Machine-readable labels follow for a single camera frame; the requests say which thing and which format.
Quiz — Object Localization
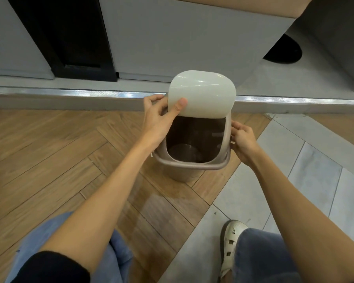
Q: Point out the person's right hand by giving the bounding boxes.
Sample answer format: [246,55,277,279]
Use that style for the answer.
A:
[230,121,262,169]

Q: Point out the person's left hand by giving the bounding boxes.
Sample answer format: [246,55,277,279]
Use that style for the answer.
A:
[142,94,188,148]

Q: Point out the white trash bin lid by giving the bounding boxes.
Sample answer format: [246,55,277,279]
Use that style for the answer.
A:
[168,70,237,118]

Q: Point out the beige plastic trash bin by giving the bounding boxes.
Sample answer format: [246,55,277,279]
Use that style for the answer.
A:
[152,110,232,183]

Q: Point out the person's right forearm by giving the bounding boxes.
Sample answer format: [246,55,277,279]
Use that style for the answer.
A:
[248,156,354,282]

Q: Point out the person's left forearm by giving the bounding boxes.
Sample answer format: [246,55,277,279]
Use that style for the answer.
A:
[40,138,166,274]

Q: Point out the grey cabinet with tan top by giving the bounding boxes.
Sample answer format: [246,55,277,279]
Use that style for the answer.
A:
[98,0,315,88]

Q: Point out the black round base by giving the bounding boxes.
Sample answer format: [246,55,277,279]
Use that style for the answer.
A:
[263,33,303,65]

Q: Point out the metal threshold strip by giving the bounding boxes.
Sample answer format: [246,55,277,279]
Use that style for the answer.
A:
[0,86,354,106]

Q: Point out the white sandal shoe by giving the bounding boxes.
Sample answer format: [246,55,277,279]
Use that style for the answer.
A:
[219,220,249,278]

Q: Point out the black recessed panel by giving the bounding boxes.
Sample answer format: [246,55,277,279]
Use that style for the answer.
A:
[6,0,119,82]

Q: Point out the grey side cabinet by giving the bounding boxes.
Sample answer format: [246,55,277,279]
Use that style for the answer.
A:
[295,0,354,92]

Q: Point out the blue jeans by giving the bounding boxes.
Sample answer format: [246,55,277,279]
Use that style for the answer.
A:
[5,211,302,283]

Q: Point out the grey cabinet panel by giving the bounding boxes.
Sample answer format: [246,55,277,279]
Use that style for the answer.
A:
[0,0,55,80]

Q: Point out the black sleeve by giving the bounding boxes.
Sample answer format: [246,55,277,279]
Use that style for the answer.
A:
[5,251,91,283]

